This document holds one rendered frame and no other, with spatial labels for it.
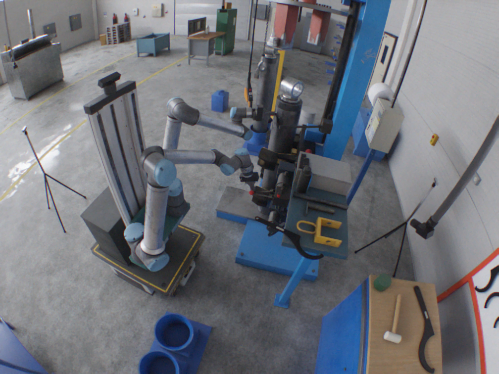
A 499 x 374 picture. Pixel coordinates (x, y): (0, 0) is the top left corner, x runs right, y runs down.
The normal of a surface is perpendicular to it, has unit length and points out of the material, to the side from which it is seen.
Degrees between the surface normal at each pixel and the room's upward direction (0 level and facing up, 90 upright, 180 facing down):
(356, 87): 90
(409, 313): 0
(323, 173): 0
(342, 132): 90
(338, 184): 90
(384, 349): 0
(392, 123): 90
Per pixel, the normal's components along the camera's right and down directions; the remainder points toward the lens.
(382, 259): 0.10, -0.72
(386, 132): -0.24, 0.66
